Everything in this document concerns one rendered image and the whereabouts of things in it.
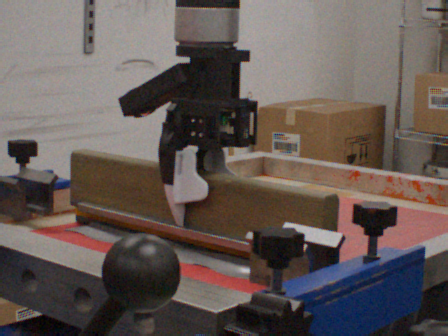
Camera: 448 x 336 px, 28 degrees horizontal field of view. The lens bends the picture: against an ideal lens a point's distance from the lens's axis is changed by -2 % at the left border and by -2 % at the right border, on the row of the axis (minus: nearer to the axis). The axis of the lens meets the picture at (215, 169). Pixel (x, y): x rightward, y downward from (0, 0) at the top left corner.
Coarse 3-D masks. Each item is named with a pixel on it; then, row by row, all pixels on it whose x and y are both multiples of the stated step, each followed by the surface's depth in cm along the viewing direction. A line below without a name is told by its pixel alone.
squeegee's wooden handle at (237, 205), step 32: (96, 160) 119; (128, 160) 116; (96, 192) 120; (128, 192) 116; (160, 192) 112; (224, 192) 105; (256, 192) 102; (288, 192) 100; (320, 192) 99; (192, 224) 109; (224, 224) 106; (256, 224) 103; (320, 224) 97
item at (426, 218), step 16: (352, 208) 139; (400, 208) 140; (432, 224) 129; (400, 240) 120; (416, 240) 120; (352, 256) 111; (192, 272) 103; (208, 272) 103; (240, 288) 97; (256, 288) 97
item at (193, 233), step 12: (84, 204) 120; (108, 216) 117; (120, 216) 115; (132, 216) 114; (144, 216) 114; (156, 228) 111; (168, 228) 110; (180, 228) 109; (192, 228) 109; (204, 240) 107; (216, 240) 105; (228, 240) 104; (240, 240) 104
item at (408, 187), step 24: (240, 168) 159; (264, 168) 164; (288, 168) 161; (312, 168) 157; (336, 168) 154; (360, 168) 154; (384, 192) 149; (408, 192) 146; (432, 192) 143; (0, 216) 121; (432, 240) 105; (432, 264) 99
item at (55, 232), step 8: (344, 200) 145; (352, 200) 145; (360, 200) 145; (64, 224) 123; (72, 224) 123; (80, 224) 124; (32, 232) 118; (40, 232) 118; (48, 232) 119; (56, 232) 119; (64, 232) 119; (72, 232) 119; (64, 240) 115; (72, 240) 115; (80, 240) 115; (88, 240) 115; (96, 240) 115; (88, 248) 111; (96, 248) 112; (104, 248) 112
